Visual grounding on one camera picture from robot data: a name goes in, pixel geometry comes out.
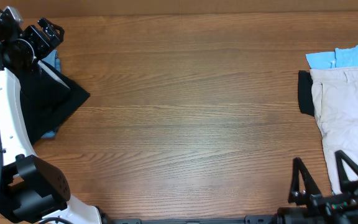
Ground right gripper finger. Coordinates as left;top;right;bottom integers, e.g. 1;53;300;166
334;150;358;193
288;157;321;199

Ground black shorts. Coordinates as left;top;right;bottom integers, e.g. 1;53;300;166
19;64;90;144

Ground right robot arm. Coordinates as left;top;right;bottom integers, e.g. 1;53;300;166
274;150;358;224

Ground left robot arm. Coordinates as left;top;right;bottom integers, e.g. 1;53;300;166
0;7;110;223

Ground folded blue denim jeans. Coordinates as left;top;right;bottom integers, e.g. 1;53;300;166
41;50;68;139

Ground beige pink trousers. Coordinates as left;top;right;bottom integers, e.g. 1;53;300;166
310;67;358;194

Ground black garment under pile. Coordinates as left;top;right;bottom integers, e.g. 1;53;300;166
298;70;314;116

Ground light blue garment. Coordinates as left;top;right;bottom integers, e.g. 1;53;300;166
306;45;358;69

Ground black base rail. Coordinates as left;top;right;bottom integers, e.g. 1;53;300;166
108;215;275;224

